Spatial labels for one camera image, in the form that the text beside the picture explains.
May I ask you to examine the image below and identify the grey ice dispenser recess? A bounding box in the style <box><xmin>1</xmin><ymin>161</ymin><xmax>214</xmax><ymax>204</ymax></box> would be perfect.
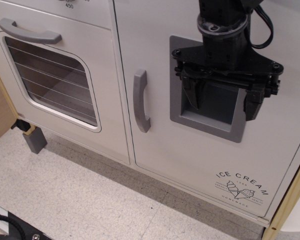
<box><xmin>169</xmin><ymin>35</ymin><xmax>248</xmax><ymax>144</ymax></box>

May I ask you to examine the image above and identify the white toy oven door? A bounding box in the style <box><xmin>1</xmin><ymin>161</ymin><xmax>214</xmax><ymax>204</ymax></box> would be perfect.
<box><xmin>0</xmin><ymin>9</ymin><xmax>130</xmax><ymax>163</ymax></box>

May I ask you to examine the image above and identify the grey fridge door handle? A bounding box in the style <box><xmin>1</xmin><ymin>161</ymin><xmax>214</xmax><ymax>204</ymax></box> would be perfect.
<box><xmin>133</xmin><ymin>69</ymin><xmax>151</xmax><ymax>133</ymax></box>

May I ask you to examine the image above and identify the white toy fridge door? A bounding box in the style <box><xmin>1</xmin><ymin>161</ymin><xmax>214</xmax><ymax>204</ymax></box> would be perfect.
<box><xmin>113</xmin><ymin>0</ymin><xmax>300</xmax><ymax>221</ymax></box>

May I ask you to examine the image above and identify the black clamp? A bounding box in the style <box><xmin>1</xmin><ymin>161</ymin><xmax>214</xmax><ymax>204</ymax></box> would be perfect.
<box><xmin>10</xmin><ymin>119</ymin><xmax>31</xmax><ymax>132</ymax></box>

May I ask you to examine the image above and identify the wooden right side post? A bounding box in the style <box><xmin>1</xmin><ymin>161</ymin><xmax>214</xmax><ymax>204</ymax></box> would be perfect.
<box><xmin>261</xmin><ymin>166</ymin><xmax>300</xmax><ymax>240</ymax></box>

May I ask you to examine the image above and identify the black cable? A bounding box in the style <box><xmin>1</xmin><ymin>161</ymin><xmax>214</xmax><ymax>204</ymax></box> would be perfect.
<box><xmin>249</xmin><ymin>4</ymin><xmax>274</xmax><ymax>50</ymax></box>

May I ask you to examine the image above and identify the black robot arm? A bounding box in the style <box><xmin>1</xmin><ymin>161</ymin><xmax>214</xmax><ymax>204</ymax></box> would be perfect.
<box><xmin>171</xmin><ymin>0</ymin><xmax>284</xmax><ymax>121</ymax></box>

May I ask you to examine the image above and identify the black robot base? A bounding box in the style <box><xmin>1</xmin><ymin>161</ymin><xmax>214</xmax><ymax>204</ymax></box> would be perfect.
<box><xmin>0</xmin><ymin>212</ymin><xmax>53</xmax><ymax>240</ymax></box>

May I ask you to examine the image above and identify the grey kitchen leg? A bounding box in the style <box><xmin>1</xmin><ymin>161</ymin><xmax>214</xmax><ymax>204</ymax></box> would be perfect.
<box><xmin>22</xmin><ymin>127</ymin><xmax>48</xmax><ymax>154</ymax></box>

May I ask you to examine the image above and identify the grey oven door handle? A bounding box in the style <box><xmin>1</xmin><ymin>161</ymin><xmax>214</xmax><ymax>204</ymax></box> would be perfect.
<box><xmin>0</xmin><ymin>18</ymin><xmax>62</xmax><ymax>45</ymax></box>

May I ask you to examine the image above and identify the white control panel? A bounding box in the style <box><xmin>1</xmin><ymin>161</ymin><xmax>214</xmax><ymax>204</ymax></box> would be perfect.
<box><xmin>0</xmin><ymin>0</ymin><xmax>112</xmax><ymax>30</ymax></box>

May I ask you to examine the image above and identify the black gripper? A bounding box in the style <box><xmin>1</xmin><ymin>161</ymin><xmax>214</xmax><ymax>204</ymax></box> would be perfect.
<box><xmin>171</xmin><ymin>35</ymin><xmax>284</xmax><ymax>121</ymax></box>

